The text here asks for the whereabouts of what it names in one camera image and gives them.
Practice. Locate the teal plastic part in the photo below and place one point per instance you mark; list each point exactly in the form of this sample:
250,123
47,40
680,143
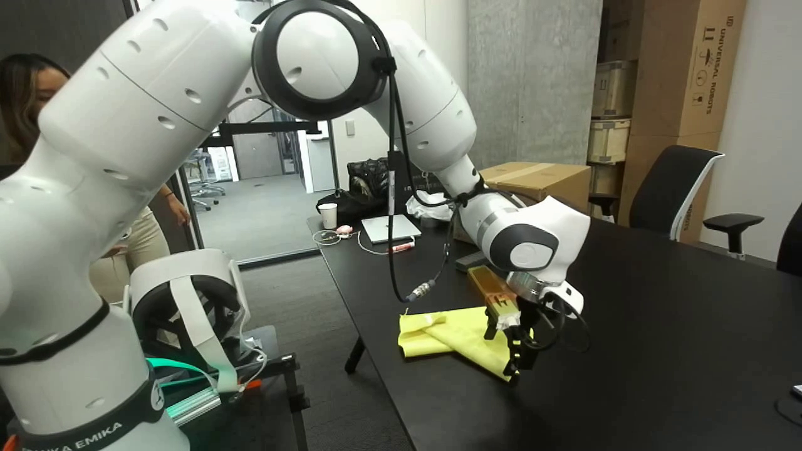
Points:
178,386

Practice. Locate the brown cardboard box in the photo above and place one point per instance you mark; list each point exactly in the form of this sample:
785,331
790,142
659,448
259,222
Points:
547,178

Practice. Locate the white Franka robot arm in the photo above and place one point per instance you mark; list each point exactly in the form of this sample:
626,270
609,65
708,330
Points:
125,166

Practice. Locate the white papers on table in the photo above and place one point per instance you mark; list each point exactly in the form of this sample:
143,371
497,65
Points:
388,227

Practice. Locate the white plastic bag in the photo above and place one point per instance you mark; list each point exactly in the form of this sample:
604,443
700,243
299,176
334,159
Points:
427,207

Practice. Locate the distant office chair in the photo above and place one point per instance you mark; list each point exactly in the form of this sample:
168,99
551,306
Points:
204,176

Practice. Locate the person in black top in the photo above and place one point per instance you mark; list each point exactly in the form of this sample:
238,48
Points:
25,91

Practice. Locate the tall upright cardboard box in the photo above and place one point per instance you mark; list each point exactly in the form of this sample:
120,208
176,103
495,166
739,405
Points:
691,76

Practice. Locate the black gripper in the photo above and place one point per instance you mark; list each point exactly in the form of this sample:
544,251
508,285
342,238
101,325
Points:
540,322

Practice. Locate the yellow towel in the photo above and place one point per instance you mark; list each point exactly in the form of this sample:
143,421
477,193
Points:
442,335

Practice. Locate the yellow wrist camera mount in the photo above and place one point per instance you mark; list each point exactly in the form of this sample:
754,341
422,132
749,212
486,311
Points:
492,290

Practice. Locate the white paper cup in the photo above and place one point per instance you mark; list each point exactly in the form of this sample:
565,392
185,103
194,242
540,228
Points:
325,217

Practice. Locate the black office chair with armrests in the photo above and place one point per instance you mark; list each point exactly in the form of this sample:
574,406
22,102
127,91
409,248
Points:
666,191

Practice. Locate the white VR headset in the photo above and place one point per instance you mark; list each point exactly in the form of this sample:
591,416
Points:
189,270

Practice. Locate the small stacked cardboard box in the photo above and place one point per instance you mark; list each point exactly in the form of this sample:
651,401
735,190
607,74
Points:
615,89
607,138

